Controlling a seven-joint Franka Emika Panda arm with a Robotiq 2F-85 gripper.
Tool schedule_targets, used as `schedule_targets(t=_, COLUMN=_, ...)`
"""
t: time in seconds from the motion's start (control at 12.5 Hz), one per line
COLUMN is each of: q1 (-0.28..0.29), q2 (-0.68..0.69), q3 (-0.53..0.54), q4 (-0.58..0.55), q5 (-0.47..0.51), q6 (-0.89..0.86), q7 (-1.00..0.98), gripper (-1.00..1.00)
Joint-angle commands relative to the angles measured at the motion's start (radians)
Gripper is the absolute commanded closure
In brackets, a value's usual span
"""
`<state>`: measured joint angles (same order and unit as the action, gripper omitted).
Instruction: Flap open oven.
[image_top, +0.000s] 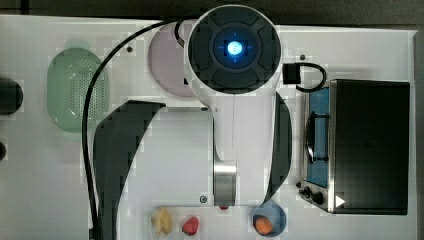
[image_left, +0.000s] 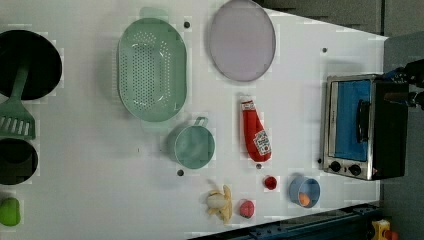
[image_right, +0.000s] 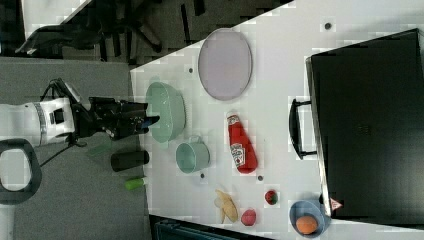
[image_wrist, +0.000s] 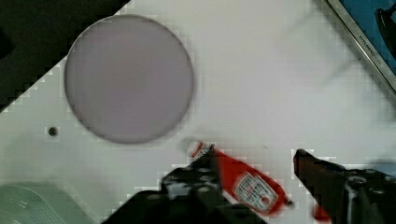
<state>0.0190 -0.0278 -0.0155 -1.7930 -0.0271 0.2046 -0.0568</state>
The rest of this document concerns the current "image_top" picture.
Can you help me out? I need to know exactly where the blue bowl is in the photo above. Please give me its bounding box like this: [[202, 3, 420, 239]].
[[252, 200, 287, 237]]

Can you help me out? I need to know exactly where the orange toy fruit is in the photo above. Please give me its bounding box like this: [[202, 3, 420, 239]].
[[254, 216, 273, 235]]

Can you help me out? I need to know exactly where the lilac round plate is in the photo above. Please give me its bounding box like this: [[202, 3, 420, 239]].
[[148, 23, 194, 98]]

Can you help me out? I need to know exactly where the small black cup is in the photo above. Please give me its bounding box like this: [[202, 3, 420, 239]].
[[0, 142, 7, 161]]

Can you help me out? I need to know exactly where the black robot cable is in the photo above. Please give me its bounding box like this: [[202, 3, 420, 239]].
[[81, 19, 188, 240]]

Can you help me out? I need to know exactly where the green plastic colander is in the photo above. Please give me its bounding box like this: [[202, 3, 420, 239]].
[[47, 48, 109, 133]]

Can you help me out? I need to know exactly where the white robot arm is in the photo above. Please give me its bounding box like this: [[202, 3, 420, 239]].
[[184, 5, 283, 206]]

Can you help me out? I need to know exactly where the peeled toy banana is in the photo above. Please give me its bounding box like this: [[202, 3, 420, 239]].
[[151, 207, 173, 238]]

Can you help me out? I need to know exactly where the large black cup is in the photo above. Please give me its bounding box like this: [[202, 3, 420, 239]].
[[0, 78, 23, 115]]

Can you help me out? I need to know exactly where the black toaster oven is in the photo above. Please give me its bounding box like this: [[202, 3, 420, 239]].
[[298, 79, 410, 215]]

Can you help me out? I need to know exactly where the pink toy strawberry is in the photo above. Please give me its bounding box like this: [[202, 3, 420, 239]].
[[182, 217, 200, 236]]

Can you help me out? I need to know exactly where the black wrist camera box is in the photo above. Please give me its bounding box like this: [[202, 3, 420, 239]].
[[283, 63, 301, 85]]

